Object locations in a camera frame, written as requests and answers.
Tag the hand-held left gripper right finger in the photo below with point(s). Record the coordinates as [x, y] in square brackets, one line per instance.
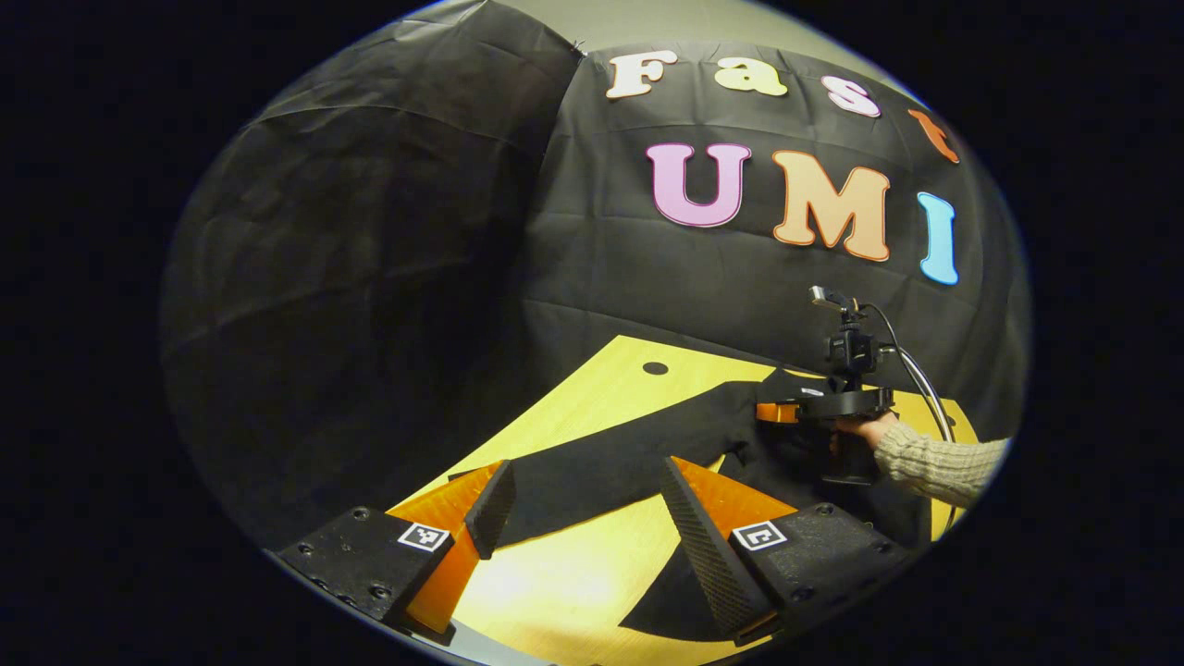
[703, 555]

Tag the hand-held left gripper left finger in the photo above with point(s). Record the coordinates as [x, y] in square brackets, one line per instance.
[492, 509]

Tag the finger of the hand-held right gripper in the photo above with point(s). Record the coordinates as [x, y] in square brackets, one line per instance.
[775, 413]

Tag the black buttoned garment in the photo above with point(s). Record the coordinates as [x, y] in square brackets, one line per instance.
[629, 453]

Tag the black backdrop cloth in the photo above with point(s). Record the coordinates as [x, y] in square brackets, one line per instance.
[370, 277]

